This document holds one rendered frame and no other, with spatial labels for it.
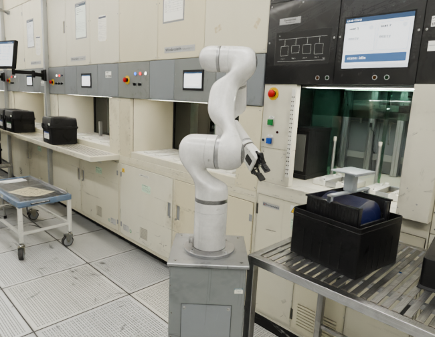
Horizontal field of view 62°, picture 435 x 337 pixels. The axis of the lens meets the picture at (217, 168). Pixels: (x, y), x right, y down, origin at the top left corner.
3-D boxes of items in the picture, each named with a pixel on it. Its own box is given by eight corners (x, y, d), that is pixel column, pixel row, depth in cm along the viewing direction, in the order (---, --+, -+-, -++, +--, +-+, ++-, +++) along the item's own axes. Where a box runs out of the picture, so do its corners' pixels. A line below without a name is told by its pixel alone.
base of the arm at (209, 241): (181, 257, 125) (183, 206, 122) (185, 237, 144) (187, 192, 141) (235, 260, 126) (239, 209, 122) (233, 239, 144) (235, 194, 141)
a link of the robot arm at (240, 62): (200, 172, 133) (244, 176, 129) (193, 160, 121) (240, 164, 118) (220, 57, 148) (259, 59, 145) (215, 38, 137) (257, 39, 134)
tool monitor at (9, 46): (-12, 77, 370) (-14, 41, 363) (39, 81, 405) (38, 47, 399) (0, 77, 342) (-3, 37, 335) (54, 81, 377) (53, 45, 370)
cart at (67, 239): (-20, 228, 341) (-24, 178, 332) (37, 216, 379) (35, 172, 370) (19, 262, 277) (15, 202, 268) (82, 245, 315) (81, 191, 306)
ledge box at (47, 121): (40, 141, 363) (39, 115, 358) (68, 140, 382) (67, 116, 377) (50, 145, 341) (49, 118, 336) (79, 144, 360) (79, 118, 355)
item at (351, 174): (338, 237, 149) (346, 162, 143) (385, 256, 133) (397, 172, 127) (298, 250, 135) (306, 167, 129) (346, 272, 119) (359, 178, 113)
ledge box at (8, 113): (3, 130, 443) (1, 109, 438) (27, 130, 464) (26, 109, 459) (12, 133, 423) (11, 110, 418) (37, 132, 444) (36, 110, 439)
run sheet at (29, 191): (5, 192, 300) (5, 190, 300) (29, 186, 322) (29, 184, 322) (32, 198, 289) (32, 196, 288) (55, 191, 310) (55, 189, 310)
